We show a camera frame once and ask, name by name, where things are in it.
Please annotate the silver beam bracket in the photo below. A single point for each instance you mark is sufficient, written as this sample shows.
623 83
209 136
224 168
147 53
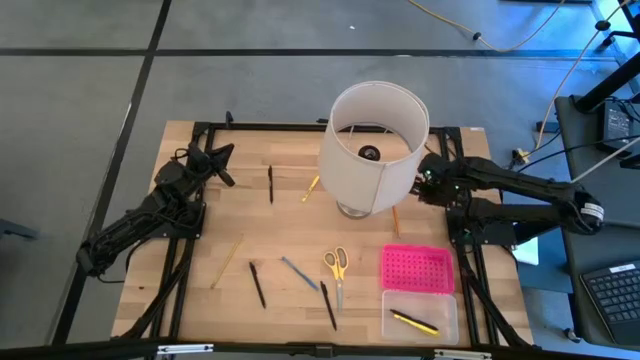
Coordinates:
462 355
185 348

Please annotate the black marker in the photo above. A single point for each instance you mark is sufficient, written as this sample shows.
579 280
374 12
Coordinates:
270 184

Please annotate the white shade silver table lamp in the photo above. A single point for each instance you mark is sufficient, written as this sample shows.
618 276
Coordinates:
360 185

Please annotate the light wooden stick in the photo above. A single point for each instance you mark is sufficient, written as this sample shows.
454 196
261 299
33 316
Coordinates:
227 261

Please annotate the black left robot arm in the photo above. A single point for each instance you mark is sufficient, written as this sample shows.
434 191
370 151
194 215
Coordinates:
130 230

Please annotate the black stand leg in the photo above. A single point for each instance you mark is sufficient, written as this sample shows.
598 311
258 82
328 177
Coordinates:
607 85

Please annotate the blue pen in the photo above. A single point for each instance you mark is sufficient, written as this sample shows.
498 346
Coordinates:
300 274

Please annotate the grey chair foot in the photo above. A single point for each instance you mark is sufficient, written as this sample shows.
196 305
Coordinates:
17 230

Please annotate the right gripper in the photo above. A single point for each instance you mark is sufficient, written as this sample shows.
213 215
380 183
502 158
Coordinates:
442 180

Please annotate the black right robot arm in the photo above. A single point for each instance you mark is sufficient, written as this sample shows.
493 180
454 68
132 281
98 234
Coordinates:
525 190

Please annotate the dark grey side table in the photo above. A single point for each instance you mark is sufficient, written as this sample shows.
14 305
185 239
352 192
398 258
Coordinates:
590 165
575 250

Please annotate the black camera rig beam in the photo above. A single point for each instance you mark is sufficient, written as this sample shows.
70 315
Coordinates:
280 349

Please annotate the black pen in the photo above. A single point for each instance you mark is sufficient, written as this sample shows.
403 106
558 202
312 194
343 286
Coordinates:
328 306
414 319
257 285

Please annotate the pink perforated box lid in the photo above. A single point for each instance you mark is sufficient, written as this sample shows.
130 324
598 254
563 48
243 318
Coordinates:
417 269

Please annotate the black aluminium table frame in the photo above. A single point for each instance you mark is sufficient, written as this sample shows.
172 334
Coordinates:
325 127

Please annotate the orange pencil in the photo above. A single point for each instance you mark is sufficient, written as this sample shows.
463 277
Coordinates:
396 221

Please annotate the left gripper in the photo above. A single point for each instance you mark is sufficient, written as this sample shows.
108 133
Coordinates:
202 162

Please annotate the black laptop keyboard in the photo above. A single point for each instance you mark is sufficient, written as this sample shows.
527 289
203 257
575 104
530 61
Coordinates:
615 300

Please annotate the white paper sheet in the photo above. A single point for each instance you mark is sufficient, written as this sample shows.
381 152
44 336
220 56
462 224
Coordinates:
527 252

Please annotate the clear plastic supply box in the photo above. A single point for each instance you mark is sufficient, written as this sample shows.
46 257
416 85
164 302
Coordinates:
445 305

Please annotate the black power adapter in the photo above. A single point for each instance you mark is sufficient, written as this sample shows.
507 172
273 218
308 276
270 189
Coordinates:
616 125

